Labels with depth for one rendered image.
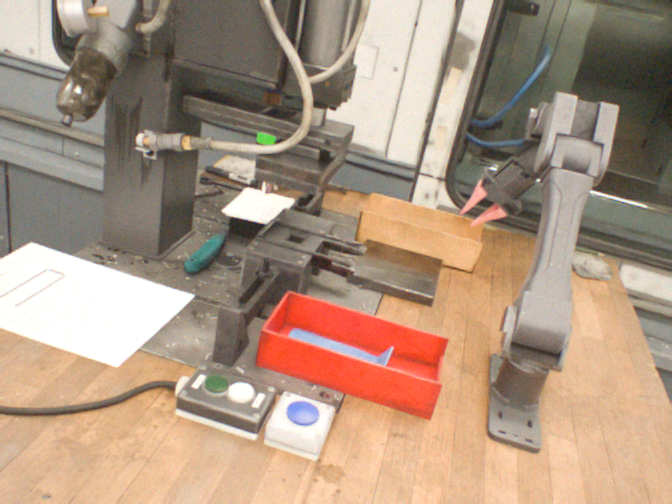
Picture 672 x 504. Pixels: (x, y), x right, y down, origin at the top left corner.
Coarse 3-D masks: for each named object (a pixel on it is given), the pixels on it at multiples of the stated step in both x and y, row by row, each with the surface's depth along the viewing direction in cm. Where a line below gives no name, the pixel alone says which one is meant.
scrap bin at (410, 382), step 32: (288, 320) 96; (320, 320) 95; (352, 320) 93; (384, 320) 92; (288, 352) 84; (320, 352) 83; (416, 352) 93; (320, 384) 85; (352, 384) 84; (384, 384) 82; (416, 384) 81
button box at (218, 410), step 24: (144, 384) 77; (168, 384) 77; (192, 384) 76; (0, 408) 70; (24, 408) 70; (48, 408) 71; (72, 408) 72; (96, 408) 73; (192, 408) 74; (216, 408) 73; (240, 408) 74; (264, 408) 75; (240, 432) 74
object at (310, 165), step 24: (192, 96) 98; (216, 96) 103; (216, 120) 97; (240, 120) 96; (264, 120) 95; (288, 120) 96; (312, 120) 96; (312, 144) 95; (336, 144) 94; (264, 168) 91; (288, 168) 90; (312, 168) 91; (336, 168) 100; (264, 192) 95; (312, 192) 91
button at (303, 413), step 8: (288, 408) 75; (296, 408) 75; (304, 408) 75; (312, 408) 75; (288, 416) 74; (296, 416) 73; (304, 416) 74; (312, 416) 74; (296, 424) 73; (304, 424) 73; (312, 424) 73
